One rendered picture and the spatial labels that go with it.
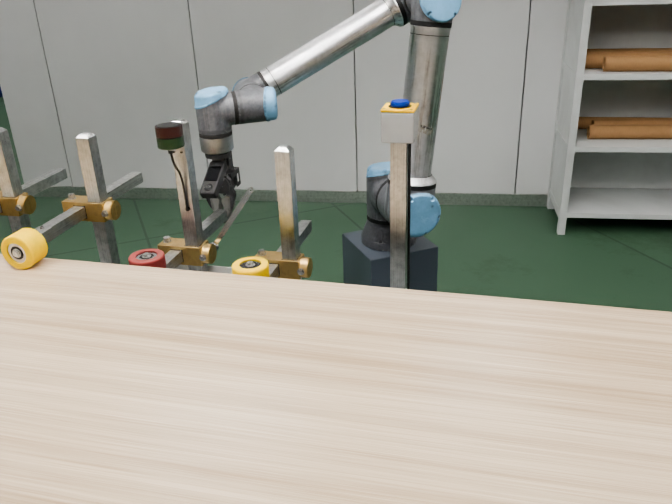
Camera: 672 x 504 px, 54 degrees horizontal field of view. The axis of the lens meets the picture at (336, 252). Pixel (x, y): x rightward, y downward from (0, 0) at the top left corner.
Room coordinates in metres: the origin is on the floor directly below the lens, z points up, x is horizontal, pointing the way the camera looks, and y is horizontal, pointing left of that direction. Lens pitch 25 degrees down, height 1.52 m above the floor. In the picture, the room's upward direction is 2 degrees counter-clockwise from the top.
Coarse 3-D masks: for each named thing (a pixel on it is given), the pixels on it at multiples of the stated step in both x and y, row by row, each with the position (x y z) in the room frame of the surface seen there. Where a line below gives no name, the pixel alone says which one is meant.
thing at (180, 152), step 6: (156, 126) 1.44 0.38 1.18; (162, 126) 1.43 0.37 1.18; (168, 126) 1.43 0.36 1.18; (174, 126) 1.43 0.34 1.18; (174, 138) 1.42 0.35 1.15; (168, 150) 1.44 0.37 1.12; (174, 150) 1.43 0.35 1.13; (180, 150) 1.47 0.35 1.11; (180, 156) 1.47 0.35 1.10; (174, 162) 1.45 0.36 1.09; (180, 174) 1.46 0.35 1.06; (186, 198) 1.47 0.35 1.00; (186, 204) 1.47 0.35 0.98; (186, 210) 1.47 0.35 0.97
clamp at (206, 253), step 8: (176, 240) 1.52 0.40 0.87; (184, 240) 1.51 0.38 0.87; (160, 248) 1.49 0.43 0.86; (168, 248) 1.49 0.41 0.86; (176, 248) 1.48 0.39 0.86; (184, 248) 1.47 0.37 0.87; (192, 248) 1.47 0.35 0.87; (200, 248) 1.47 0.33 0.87; (208, 248) 1.47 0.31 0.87; (184, 256) 1.47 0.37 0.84; (192, 256) 1.47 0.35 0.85; (200, 256) 1.46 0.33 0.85; (208, 256) 1.46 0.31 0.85; (184, 264) 1.48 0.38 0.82; (192, 264) 1.47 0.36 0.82; (200, 264) 1.46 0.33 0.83
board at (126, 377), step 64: (0, 256) 1.39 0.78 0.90; (0, 320) 1.09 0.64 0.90; (64, 320) 1.08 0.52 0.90; (128, 320) 1.07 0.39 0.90; (192, 320) 1.06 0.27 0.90; (256, 320) 1.06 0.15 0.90; (320, 320) 1.05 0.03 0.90; (384, 320) 1.04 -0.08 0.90; (448, 320) 1.03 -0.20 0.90; (512, 320) 1.02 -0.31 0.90; (576, 320) 1.01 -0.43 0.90; (640, 320) 1.01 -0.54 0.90; (0, 384) 0.88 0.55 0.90; (64, 384) 0.88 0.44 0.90; (128, 384) 0.87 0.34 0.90; (192, 384) 0.86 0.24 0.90; (256, 384) 0.86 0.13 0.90; (320, 384) 0.85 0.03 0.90; (384, 384) 0.84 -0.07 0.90; (448, 384) 0.84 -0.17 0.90; (512, 384) 0.83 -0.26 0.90; (576, 384) 0.83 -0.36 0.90; (640, 384) 0.82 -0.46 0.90; (0, 448) 0.73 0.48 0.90; (64, 448) 0.72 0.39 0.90; (128, 448) 0.72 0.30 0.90; (192, 448) 0.71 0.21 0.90; (256, 448) 0.71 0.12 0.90; (320, 448) 0.70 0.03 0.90; (384, 448) 0.70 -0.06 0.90; (448, 448) 0.70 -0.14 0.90; (512, 448) 0.69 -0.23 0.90; (576, 448) 0.69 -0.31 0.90; (640, 448) 0.68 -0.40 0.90
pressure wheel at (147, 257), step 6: (138, 252) 1.37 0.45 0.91; (144, 252) 1.37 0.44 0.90; (150, 252) 1.37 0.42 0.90; (156, 252) 1.37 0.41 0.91; (162, 252) 1.36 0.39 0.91; (132, 258) 1.34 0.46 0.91; (138, 258) 1.34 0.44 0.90; (144, 258) 1.34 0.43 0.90; (150, 258) 1.34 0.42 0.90; (156, 258) 1.33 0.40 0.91; (162, 258) 1.34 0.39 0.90; (132, 264) 1.32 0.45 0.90; (138, 264) 1.31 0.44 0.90; (144, 264) 1.31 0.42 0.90; (150, 264) 1.32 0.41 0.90; (156, 264) 1.32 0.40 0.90; (162, 264) 1.34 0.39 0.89
